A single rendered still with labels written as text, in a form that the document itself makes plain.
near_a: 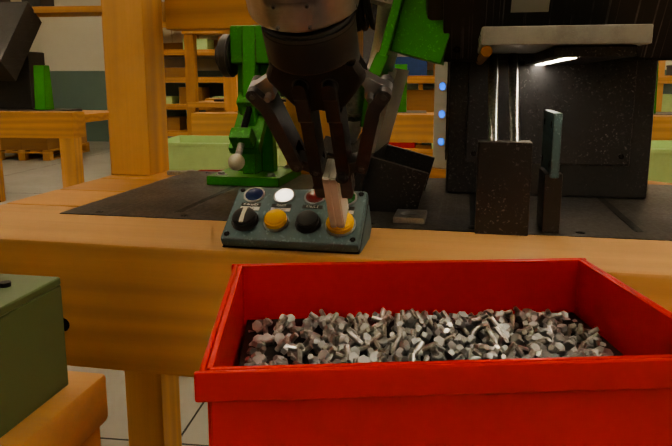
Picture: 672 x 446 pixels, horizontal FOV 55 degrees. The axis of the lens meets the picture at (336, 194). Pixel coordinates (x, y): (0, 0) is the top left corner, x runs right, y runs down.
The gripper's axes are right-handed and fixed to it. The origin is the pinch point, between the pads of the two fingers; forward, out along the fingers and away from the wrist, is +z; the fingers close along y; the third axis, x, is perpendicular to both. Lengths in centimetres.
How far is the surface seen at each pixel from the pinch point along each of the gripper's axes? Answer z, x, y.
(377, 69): 1.8, 24.5, 1.2
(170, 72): 516, 779, -465
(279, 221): 3.6, -0.8, -6.3
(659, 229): 16.5, 12.3, 35.8
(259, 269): -2.4, -11.8, -4.5
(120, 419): 143, 36, -93
